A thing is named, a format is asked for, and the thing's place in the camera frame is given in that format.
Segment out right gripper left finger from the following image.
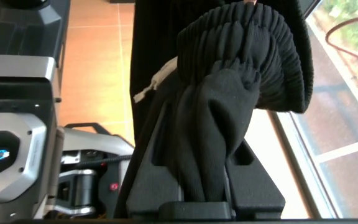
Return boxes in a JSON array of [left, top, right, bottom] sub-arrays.
[[126, 101, 183, 219]]

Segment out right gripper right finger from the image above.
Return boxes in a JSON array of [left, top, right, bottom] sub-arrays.
[[224, 139, 286, 219]]

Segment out black shorts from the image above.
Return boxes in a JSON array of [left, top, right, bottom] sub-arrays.
[[113, 0, 315, 218]]

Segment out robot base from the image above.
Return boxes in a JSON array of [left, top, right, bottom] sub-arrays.
[[0, 0, 136, 221]]

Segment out window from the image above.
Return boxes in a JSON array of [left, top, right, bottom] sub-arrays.
[[268, 0, 358, 218]]

